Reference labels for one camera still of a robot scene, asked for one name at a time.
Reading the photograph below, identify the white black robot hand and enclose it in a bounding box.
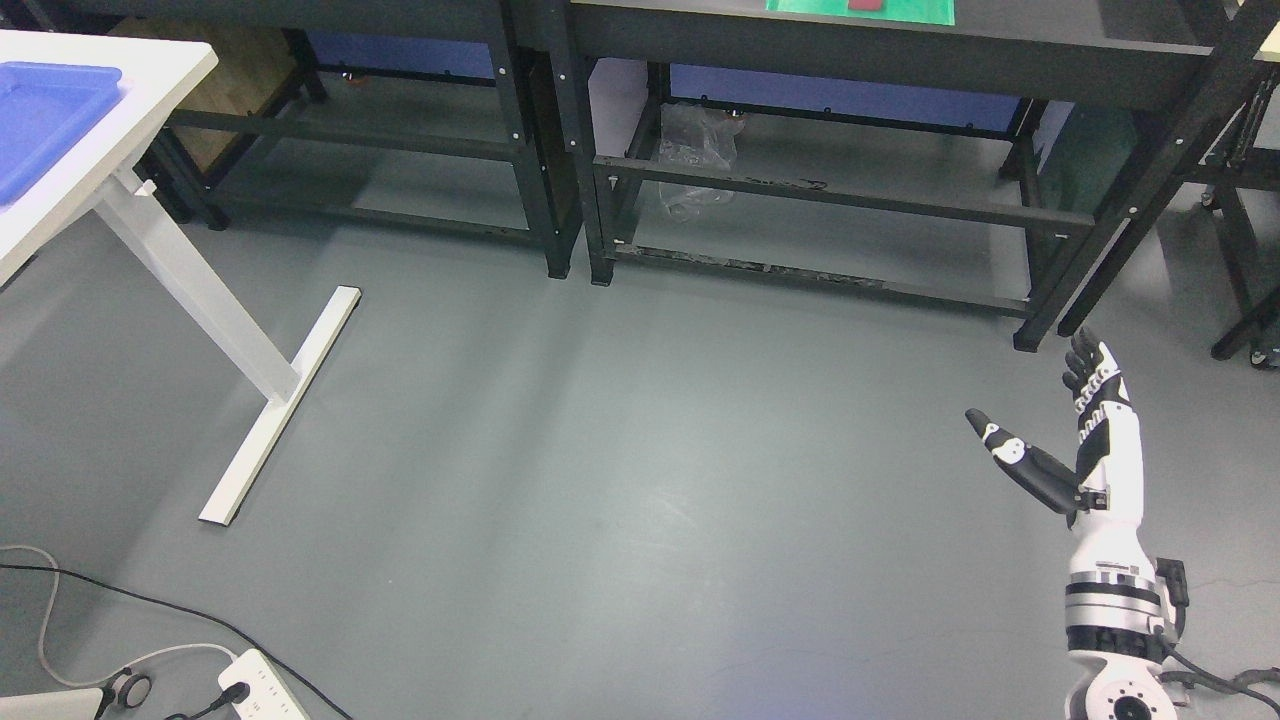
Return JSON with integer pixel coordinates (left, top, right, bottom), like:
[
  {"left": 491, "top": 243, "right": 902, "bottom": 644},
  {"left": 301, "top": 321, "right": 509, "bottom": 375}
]
[{"left": 965, "top": 325, "right": 1155, "bottom": 580}]

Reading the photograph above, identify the green tray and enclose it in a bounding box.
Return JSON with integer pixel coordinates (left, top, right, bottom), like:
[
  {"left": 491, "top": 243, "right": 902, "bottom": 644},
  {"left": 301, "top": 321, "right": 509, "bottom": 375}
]
[{"left": 764, "top": 0, "right": 956, "bottom": 27}]

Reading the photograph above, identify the white cable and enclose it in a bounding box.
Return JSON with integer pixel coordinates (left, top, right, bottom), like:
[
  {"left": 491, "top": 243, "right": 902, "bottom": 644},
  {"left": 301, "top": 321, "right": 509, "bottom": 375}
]
[{"left": 0, "top": 544, "right": 239, "bottom": 691}]

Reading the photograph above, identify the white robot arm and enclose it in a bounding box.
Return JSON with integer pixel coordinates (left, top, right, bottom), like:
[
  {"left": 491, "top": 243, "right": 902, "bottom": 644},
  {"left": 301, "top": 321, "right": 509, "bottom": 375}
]
[{"left": 1064, "top": 559, "right": 1190, "bottom": 719}]

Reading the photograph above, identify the black metal shelf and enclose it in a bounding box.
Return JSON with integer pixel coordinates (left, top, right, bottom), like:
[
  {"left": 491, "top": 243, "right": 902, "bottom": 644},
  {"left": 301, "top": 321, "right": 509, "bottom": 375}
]
[
  {"left": 3, "top": 1, "right": 581, "bottom": 279},
  {"left": 543, "top": 1, "right": 1277, "bottom": 352}
]

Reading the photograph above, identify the white table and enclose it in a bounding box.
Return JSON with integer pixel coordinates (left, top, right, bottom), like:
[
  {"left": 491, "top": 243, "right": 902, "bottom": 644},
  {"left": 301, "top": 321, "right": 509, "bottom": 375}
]
[{"left": 3, "top": 29, "right": 361, "bottom": 527}]

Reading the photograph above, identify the black metal shelf left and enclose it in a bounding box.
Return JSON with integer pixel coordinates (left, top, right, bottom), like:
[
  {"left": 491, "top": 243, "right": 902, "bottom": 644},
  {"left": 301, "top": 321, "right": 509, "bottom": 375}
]
[{"left": 3, "top": 1, "right": 581, "bottom": 279}]

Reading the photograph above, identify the long black cable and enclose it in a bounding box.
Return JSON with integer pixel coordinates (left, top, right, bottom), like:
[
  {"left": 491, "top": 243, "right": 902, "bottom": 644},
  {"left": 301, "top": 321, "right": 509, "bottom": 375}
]
[{"left": 0, "top": 562, "right": 353, "bottom": 720}]

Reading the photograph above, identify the blue tray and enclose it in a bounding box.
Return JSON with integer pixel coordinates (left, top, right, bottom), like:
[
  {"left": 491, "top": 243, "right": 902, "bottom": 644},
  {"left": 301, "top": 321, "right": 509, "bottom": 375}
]
[{"left": 1, "top": 61, "right": 122, "bottom": 206}]

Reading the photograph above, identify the white power strip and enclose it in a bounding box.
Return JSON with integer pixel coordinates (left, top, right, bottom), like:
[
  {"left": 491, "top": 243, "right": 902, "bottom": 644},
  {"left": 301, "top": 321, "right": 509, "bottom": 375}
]
[{"left": 218, "top": 650, "right": 310, "bottom": 719}]

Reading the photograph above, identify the clear plastic bag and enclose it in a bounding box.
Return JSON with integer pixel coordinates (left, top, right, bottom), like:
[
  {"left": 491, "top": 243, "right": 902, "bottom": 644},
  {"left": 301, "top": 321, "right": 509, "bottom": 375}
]
[{"left": 659, "top": 102, "right": 746, "bottom": 222}]

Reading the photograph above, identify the black metal shelf right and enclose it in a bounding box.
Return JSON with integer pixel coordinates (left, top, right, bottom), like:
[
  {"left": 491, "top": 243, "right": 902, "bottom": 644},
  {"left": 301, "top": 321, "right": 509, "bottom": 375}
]
[{"left": 543, "top": 1, "right": 1277, "bottom": 352}]

